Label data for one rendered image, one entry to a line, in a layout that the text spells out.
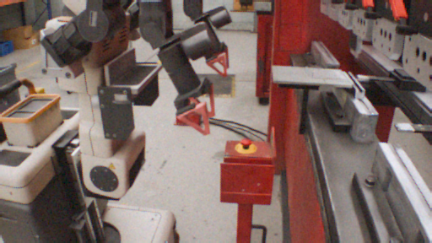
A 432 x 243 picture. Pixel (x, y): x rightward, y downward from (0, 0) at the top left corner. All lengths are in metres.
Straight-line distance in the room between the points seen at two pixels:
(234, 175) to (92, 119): 0.47
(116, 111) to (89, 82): 0.13
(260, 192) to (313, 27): 1.23
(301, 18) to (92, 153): 1.41
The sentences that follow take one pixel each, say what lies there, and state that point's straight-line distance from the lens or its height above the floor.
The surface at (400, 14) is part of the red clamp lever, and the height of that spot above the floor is 1.28.
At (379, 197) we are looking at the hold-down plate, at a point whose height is 0.90.
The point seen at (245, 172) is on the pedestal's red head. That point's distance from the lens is 0.97.
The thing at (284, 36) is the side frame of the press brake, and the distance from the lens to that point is 1.99.
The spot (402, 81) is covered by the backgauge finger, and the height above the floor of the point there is 1.02.
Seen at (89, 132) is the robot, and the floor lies 0.89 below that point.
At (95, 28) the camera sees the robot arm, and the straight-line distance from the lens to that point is 0.72.
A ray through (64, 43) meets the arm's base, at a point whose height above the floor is 1.20.
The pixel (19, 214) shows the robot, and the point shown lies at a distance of 1.18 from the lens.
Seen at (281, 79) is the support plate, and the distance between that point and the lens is 1.08.
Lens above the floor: 1.32
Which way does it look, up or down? 25 degrees down
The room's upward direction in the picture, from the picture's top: straight up
